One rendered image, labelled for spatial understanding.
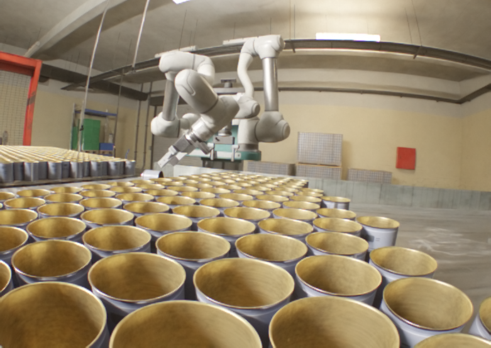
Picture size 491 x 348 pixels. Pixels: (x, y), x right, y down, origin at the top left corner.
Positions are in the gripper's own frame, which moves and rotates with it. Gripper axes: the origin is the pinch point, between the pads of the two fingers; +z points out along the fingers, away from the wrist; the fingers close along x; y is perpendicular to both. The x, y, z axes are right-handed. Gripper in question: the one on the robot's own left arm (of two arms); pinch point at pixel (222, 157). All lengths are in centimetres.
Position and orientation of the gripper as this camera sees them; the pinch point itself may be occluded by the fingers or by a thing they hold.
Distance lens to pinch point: 148.3
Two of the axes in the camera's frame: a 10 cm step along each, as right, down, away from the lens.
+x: 9.7, 0.7, -2.1
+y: -2.2, 0.2, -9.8
